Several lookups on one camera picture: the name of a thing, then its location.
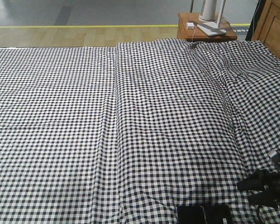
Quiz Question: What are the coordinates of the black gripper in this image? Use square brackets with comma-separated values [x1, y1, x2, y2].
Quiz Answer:
[237, 171, 280, 207]

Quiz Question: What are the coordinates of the black smartphone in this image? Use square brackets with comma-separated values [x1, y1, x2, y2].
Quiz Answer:
[177, 205, 233, 224]

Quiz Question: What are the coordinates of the wooden bed headboard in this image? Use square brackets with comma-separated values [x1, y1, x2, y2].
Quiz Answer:
[252, 0, 280, 59]

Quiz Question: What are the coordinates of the black white checkered bedsheet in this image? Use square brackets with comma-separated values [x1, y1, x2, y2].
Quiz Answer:
[0, 39, 280, 224]

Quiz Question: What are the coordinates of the wooden nightstand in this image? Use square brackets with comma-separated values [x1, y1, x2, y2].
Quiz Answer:
[177, 12, 238, 42]

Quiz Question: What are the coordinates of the white charger adapter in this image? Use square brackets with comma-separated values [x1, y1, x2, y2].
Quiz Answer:
[186, 22, 195, 29]

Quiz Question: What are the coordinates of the white cylindrical speaker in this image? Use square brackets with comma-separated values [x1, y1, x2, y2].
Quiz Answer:
[199, 0, 217, 22]

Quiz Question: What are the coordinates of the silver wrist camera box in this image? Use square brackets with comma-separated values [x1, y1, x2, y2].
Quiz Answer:
[268, 150, 280, 171]

